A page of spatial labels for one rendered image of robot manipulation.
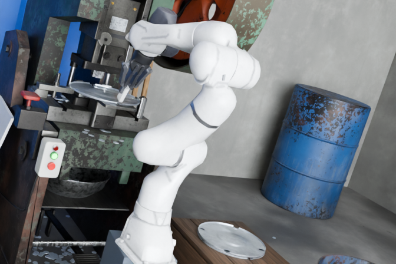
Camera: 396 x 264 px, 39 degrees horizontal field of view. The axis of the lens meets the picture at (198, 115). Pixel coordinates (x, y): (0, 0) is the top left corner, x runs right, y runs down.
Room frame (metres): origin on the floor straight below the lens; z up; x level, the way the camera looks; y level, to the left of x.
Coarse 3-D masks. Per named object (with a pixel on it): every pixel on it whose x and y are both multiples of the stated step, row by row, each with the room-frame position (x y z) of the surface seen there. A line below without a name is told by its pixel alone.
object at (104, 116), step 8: (88, 104) 2.20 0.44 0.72; (96, 104) 2.14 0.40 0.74; (104, 104) 2.04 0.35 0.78; (112, 104) 2.06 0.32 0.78; (96, 112) 2.14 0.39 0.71; (104, 112) 2.16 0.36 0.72; (112, 112) 2.18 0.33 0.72; (96, 120) 2.14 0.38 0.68; (104, 120) 2.17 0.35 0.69; (112, 120) 2.19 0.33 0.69; (104, 128) 2.17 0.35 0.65; (112, 128) 2.20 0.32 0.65
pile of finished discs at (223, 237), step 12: (204, 228) 2.19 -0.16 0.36; (216, 228) 2.23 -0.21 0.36; (228, 228) 2.26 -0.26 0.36; (240, 228) 2.29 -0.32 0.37; (204, 240) 2.06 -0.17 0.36; (216, 240) 2.10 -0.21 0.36; (228, 240) 2.12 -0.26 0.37; (240, 240) 2.15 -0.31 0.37; (252, 240) 2.21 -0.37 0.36; (228, 252) 2.02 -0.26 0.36; (240, 252) 2.05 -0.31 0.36; (252, 252) 2.09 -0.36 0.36; (264, 252) 2.11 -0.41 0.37
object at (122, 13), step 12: (120, 0) 2.23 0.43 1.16; (132, 0) 2.31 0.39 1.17; (108, 12) 2.21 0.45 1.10; (120, 12) 2.24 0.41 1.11; (132, 12) 2.27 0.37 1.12; (108, 24) 2.22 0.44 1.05; (120, 24) 2.25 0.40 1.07; (132, 24) 2.28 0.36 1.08; (108, 36) 2.21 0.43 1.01; (120, 36) 2.26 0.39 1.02; (84, 48) 2.28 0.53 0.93; (96, 48) 2.20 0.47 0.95; (108, 48) 2.20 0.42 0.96; (120, 48) 2.23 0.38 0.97; (96, 60) 2.21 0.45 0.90; (108, 60) 2.21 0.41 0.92; (120, 60) 2.22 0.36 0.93
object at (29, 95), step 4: (24, 92) 1.93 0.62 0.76; (28, 92) 1.95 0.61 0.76; (32, 92) 1.96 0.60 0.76; (24, 96) 1.90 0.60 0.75; (28, 96) 1.90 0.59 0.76; (32, 96) 1.91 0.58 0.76; (36, 96) 1.92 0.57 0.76; (28, 100) 1.93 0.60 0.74; (36, 100) 1.91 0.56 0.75; (28, 104) 1.93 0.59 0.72
